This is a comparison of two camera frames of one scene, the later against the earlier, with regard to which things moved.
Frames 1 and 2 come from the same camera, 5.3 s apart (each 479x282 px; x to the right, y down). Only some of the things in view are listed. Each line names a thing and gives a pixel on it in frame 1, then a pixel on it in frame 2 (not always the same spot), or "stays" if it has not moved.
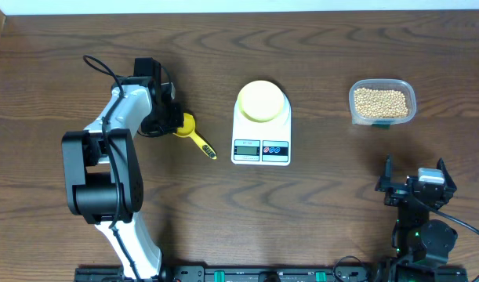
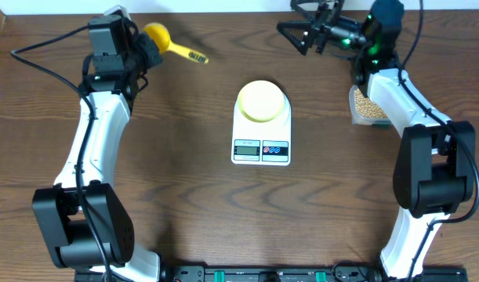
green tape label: (382, 126) stays
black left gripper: (175, 110) -> (144, 45)
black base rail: (299, 273) stays
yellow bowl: (261, 101) stays
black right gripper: (396, 193) -> (320, 29)
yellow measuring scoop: (188, 129) -> (162, 37)
